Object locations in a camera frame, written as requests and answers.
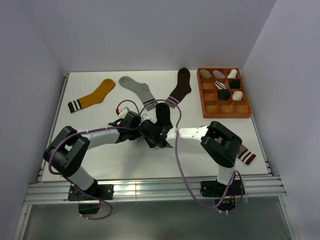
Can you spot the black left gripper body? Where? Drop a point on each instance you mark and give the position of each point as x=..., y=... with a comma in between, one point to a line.
x=134, y=135

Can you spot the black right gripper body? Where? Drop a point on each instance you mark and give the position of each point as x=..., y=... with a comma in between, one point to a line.
x=150, y=142

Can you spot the black sock with white stripes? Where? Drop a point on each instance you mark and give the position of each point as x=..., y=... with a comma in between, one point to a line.
x=163, y=116

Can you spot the plain black sock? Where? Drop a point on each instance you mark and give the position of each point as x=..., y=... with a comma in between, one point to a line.
x=223, y=94

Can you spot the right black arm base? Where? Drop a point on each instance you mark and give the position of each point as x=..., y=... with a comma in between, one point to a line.
x=214, y=189

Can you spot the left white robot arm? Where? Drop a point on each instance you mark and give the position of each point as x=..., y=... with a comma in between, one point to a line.
x=66, y=152

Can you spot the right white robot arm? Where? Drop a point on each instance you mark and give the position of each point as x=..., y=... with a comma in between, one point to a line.
x=221, y=144

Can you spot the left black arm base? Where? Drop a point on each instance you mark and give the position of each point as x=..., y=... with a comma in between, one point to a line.
x=92, y=200

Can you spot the grey sock with black stripes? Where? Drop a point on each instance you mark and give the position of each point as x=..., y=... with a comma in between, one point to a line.
x=142, y=90

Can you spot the mustard yellow sock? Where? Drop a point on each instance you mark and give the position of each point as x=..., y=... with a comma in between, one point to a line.
x=96, y=97

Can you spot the brown sock with pink stripes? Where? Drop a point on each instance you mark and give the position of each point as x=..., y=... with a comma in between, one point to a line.
x=182, y=88

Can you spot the rolled beige sock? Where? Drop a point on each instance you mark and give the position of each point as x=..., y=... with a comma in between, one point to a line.
x=205, y=74

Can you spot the orange wooden compartment tray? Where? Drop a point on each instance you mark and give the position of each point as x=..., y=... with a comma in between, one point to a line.
x=212, y=108

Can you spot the rolled striped sock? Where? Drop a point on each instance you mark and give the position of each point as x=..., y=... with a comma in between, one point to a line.
x=220, y=85

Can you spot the rolled grey sock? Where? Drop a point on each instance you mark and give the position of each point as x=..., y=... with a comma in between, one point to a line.
x=218, y=74

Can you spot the rolled cream sock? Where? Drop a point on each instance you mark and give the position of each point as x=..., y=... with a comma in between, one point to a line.
x=237, y=95

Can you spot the rolled black sock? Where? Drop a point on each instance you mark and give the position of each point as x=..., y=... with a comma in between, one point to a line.
x=234, y=83

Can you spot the tan sock with maroon cuff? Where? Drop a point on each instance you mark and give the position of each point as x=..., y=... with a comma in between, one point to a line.
x=245, y=155

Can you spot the rolled white sock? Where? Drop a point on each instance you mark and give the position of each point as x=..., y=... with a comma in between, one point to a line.
x=233, y=74

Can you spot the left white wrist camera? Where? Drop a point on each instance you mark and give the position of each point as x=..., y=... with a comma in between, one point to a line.
x=121, y=113

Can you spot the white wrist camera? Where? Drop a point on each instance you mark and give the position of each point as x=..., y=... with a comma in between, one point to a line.
x=145, y=117
x=121, y=113

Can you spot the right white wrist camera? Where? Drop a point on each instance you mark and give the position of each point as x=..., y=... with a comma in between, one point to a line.
x=145, y=117

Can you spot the aluminium frame rail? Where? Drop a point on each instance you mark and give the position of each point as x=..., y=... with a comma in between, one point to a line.
x=166, y=189

